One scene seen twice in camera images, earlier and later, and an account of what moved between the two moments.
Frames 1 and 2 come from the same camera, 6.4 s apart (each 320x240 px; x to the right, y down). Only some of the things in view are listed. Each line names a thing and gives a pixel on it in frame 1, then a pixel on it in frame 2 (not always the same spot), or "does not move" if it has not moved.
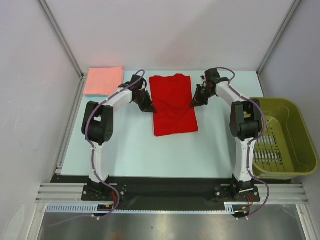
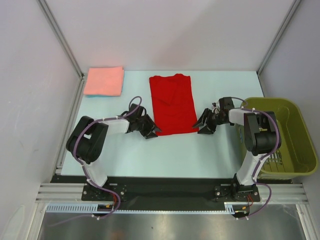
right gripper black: (198, 100) → (202, 120)
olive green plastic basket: (286, 147) does not move
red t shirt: (171, 96) does not move
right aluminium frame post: (295, 6) does not move
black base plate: (163, 193) does not move
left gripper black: (148, 107) → (147, 133)
